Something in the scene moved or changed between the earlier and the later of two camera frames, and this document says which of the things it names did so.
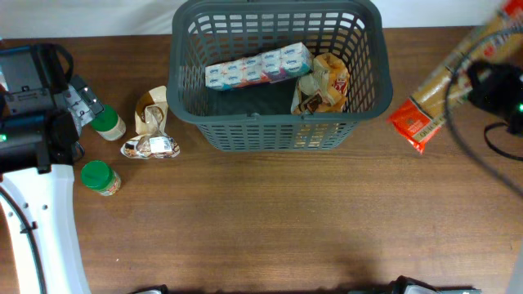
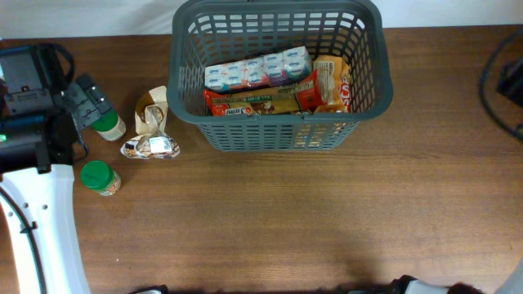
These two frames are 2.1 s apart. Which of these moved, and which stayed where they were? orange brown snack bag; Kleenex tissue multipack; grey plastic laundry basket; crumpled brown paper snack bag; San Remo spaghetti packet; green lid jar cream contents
Moved: San Remo spaghetti packet; orange brown snack bag
Stayed: Kleenex tissue multipack; green lid jar cream contents; crumpled brown paper snack bag; grey plastic laundry basket
